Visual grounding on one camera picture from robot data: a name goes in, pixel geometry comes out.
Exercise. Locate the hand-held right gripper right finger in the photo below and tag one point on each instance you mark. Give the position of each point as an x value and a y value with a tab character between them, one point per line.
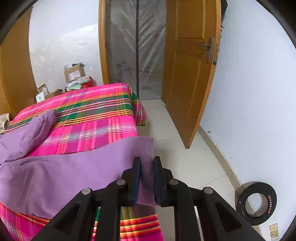
157	183

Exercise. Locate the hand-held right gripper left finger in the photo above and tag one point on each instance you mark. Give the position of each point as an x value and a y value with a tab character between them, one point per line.
137	183

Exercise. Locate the purple sweater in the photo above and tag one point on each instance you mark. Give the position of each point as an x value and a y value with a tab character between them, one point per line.
69	173

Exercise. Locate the pink plaid bed sheet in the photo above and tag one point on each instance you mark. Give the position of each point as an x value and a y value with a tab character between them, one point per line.
92	129

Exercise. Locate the wooden door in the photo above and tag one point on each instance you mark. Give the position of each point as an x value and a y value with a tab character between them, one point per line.
185	92

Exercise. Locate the red bag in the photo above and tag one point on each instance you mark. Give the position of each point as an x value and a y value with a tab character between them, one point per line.
91	83

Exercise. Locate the white parcel bags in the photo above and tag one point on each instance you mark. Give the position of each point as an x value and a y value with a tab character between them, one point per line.
78	81

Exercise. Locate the small open cardboard box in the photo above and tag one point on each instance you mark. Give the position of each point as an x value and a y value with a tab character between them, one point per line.
53	93

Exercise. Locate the grey plastic door curtain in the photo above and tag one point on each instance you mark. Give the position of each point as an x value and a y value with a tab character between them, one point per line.
129	58

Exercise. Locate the large brown cardboard box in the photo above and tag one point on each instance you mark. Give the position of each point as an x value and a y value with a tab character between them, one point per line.
74	74

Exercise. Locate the beige floral garment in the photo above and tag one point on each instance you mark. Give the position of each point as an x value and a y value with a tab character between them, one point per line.
4	122

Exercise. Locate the wooden wardrobe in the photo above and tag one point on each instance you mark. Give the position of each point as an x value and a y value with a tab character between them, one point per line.
16	81

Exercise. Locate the wall socket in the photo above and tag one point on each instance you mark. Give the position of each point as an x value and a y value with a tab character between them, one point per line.
273	230

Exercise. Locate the wooden door frame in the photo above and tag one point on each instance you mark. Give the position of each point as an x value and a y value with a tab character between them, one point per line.
103	46

